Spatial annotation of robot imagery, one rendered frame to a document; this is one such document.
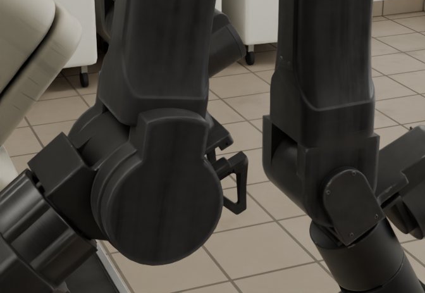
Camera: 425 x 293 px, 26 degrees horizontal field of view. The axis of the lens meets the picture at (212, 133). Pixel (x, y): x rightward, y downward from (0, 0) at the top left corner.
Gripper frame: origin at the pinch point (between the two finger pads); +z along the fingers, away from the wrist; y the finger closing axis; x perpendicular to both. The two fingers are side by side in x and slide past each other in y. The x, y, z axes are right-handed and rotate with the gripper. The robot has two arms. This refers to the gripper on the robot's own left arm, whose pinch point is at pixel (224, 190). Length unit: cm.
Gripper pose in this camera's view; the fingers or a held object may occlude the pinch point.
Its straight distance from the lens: 114.6
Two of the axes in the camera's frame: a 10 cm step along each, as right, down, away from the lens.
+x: -8.4, 5.3, -1.3
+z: 4.2, 7.8, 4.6
